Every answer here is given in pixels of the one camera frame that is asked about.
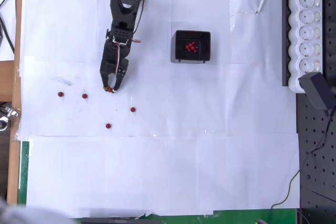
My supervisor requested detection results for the silver metal clamp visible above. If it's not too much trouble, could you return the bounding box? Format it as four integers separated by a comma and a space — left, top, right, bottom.
0, 105, 21, 131

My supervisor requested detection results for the green cutting mat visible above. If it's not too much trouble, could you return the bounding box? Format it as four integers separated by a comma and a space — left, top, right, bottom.
17, 141, 301, 224

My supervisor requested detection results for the black square box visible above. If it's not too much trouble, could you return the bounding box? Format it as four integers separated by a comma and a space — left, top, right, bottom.
170, 30, 212, 64

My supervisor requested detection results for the blurred grey object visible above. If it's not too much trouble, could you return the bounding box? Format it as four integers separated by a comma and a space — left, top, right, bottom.
0, 196, 70, 224

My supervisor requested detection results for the black perforated pegboard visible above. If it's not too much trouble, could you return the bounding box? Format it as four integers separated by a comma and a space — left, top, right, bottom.
296, 0, 336, 224

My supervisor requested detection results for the thick black cable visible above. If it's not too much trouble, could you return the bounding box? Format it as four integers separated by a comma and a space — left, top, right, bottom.
0, 16, 16, 55

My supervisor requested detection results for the thin black adapter cable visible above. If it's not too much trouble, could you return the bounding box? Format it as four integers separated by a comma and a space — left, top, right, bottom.
267, 108, 335, 224

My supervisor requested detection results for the white power strip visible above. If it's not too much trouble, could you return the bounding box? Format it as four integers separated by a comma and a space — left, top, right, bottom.
288, 0, 323, 94

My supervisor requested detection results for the white taped paper cover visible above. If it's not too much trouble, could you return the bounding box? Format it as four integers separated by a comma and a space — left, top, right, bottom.
17, 0, 301, 219

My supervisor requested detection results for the black camera device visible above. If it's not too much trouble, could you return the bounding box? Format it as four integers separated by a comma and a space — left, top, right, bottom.
80, 216, 160, 224

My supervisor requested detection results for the black power adapter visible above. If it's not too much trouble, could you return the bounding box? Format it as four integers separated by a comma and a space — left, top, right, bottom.
298, 72, 332, 111

